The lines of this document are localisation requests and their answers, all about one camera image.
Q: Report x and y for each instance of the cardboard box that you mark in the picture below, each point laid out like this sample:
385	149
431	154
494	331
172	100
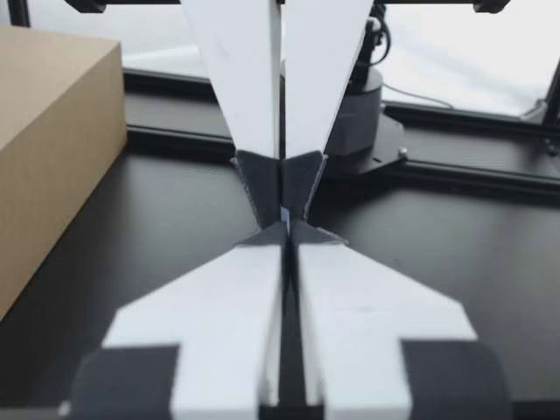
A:
52	131

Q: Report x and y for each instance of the black frame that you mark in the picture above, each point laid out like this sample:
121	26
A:
481	171

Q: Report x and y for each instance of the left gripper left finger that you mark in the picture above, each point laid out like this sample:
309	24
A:
219	315

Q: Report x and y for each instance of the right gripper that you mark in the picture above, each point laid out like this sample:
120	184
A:
131	2

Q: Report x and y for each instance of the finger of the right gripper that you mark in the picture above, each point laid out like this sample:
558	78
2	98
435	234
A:
319	79

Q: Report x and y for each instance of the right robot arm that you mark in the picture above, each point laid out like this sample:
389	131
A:
363	114

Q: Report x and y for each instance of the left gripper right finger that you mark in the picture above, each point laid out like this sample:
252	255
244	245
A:
363	315

